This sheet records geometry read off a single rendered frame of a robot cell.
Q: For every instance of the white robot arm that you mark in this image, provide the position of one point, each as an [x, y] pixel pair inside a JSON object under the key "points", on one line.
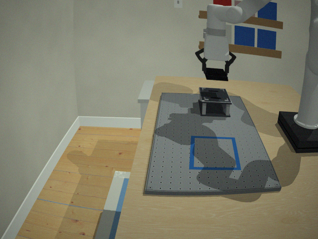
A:
{"points": [[218, 15]]}

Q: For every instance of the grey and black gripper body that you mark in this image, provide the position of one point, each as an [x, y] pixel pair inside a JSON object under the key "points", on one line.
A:
{"points": [[216, 48]]}

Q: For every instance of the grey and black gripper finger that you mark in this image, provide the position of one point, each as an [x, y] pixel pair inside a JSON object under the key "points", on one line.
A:
{"points": [[203, 61], [228, 63]]}

